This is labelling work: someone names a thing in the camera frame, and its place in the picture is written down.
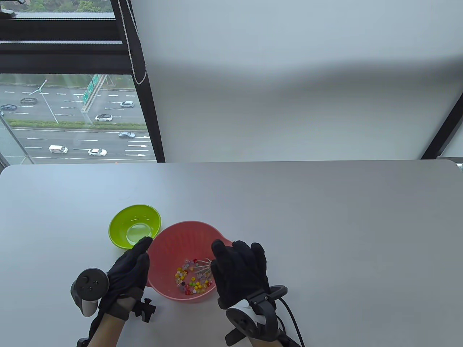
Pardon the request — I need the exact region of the person's left hand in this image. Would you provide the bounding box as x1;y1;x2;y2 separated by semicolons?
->
98;237;153;321

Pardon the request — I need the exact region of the person's right hand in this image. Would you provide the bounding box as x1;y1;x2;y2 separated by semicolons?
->
211;240;271;310

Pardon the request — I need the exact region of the wire whisk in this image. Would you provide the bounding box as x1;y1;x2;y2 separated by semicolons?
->
188;258;214;279

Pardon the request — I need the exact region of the small green plastic bowl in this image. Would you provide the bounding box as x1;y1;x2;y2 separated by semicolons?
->
109;205;161;250

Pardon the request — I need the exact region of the pile of colourful plastic decorations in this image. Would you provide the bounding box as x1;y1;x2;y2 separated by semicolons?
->
175;257;214;296

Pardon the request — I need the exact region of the pink plastic salad bowl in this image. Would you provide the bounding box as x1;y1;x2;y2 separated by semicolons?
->
145;221;234;302

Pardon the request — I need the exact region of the person's left forearm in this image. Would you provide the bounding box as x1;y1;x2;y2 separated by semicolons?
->
87;313;125;347

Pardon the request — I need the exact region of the black and white left controller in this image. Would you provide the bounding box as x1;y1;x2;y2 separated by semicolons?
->
71;267;110;317

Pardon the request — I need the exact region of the black and white controller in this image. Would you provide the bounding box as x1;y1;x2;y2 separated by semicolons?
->
71;267;110;317
225;286;288;347

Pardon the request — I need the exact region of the black glove sensor clamp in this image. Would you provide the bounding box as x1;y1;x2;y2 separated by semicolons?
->
132;298;157;323

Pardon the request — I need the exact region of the black and white right controller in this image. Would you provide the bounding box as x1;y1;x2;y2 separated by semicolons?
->
225;286;288;347

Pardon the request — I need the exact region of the white roller blind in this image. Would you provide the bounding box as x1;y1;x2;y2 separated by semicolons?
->
125;0;463;163

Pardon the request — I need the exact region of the black cable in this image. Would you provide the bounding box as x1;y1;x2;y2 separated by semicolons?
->
278;296;305;347

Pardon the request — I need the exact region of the black window frame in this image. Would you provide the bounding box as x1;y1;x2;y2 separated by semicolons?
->
0;0;165;165

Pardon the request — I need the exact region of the white bead blind cord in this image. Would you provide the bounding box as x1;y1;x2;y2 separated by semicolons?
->
118;0;148;85

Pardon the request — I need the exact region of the black slanted window post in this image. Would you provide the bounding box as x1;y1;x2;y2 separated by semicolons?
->
421;108;463;159

